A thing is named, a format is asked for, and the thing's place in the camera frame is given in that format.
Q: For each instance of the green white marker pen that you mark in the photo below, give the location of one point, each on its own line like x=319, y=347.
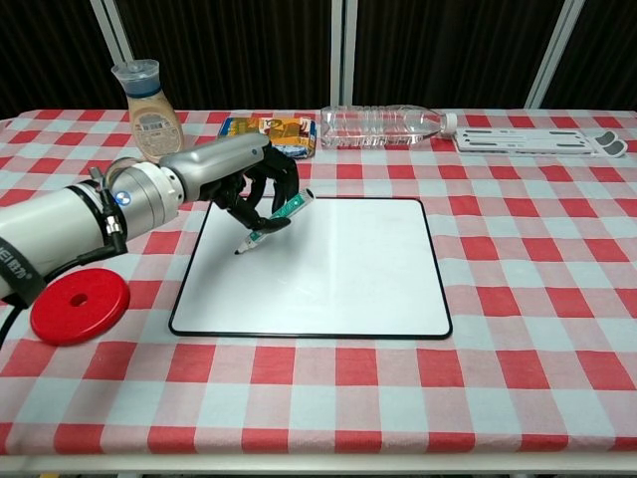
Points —
x=286, y=210

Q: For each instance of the red round disc with hole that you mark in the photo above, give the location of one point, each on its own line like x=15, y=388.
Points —
x=74, y=313

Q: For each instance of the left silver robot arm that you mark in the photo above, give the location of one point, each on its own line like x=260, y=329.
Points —
x=64, y=224

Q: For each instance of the white grey folding stand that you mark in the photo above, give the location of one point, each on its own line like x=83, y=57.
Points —
x=532, y=141

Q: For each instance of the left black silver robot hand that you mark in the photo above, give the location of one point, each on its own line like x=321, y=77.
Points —
x=219, y=162

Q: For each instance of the beige sauce squeeze bottle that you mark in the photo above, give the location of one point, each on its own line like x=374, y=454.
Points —
x=154, y=132

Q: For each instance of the white metal frame post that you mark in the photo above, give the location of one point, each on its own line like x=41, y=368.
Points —
x=117, y=37
x=343, y=50
x=552, y=55

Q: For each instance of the yellow blue snack package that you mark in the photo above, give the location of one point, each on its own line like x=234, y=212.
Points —
x=293, y=134

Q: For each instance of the clear plastic water bottle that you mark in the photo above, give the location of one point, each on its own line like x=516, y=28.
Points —
x=378, y=128

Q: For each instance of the white dry-erase board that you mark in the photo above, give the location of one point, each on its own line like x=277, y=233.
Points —
x=338, y=279

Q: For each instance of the red white checkered tablecloth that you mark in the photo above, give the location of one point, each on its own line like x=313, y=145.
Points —
x=318, y=398

